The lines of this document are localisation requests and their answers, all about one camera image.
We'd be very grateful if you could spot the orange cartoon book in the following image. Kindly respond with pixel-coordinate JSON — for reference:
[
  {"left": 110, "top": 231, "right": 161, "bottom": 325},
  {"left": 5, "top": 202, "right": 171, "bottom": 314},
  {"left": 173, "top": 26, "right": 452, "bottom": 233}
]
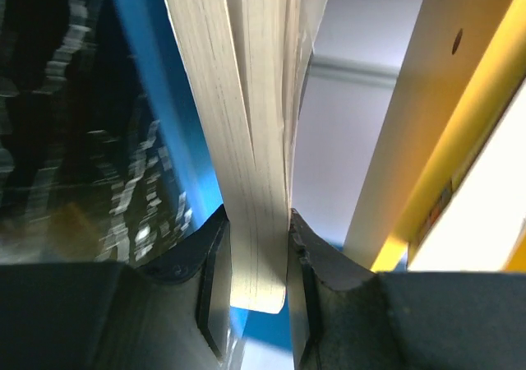
[{"left": 164, "top": 0, "right": 328, "bottom": 314}]

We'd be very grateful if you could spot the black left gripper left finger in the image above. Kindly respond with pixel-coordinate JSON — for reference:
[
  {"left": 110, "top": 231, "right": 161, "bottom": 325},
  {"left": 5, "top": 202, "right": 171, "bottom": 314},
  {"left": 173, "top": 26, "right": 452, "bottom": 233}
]
[{"left": 138, "top": 206, "right": 230, "bottom": 362}]

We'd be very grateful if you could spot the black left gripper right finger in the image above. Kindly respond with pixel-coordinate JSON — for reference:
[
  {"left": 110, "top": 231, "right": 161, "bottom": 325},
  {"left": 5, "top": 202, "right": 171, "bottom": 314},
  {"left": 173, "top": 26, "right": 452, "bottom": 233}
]
[{"left": 287, "top": 209, "right": 374, "bottom": 369}]

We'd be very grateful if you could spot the colourful wooden bookshelf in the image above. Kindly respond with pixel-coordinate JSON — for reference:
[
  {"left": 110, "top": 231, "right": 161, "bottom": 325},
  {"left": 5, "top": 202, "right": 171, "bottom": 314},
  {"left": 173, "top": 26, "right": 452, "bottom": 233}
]
[{"left": 114, "top": 0, "right": 525, "bottom": 369}]

